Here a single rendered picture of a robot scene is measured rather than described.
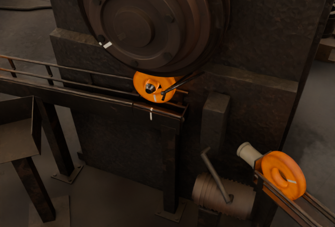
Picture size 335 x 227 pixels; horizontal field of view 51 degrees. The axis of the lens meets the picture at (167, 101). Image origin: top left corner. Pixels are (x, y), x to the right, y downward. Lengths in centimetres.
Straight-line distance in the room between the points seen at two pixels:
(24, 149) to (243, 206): 83
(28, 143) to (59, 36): 43
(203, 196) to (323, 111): 137
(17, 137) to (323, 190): 154
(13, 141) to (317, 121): 177
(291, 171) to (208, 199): 36
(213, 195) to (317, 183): 91
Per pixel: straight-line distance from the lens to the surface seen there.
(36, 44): 310
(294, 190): 116
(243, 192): 134
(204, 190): 134
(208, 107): 121
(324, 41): 289
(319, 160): 222
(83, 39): 144
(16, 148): 146
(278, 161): 114
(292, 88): 123
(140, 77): 127
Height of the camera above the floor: 165
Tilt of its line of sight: 44 degrees down
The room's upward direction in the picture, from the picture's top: 1 degrees counter-clockwise
